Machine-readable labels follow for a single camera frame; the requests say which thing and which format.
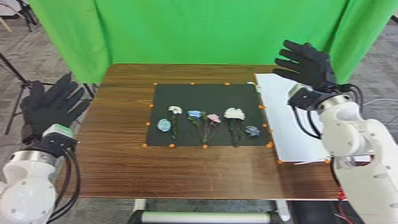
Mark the large white flower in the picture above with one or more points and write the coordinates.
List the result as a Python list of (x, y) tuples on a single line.
[(235, 117)]

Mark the pink flower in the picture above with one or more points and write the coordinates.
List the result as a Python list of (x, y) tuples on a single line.
[(212, 122)]

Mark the white sheet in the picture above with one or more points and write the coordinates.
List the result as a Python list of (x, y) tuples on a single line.
[(278, 126)]

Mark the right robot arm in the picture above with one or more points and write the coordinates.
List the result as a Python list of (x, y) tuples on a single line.
[(362, 150)]

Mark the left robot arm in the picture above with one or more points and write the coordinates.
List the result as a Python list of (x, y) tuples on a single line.
[(29, 180)]

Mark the pale grey bar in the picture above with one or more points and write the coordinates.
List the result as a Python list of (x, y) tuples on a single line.
[(207, 217)]

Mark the dark mat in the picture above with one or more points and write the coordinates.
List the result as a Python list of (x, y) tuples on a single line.
[(207, 100)]

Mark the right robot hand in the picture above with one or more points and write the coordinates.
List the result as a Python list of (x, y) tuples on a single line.
[(310, 66)]

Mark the dark blue flower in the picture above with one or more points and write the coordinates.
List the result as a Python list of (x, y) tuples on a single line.
[(253, 131)]

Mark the light blue flower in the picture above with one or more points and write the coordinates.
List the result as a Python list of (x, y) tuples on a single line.
[(164, 125)]

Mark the small white flower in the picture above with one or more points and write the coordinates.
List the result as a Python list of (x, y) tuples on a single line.
[(175, 115)]

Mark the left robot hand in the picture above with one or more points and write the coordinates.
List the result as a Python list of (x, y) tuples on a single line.
[(52, 106)]

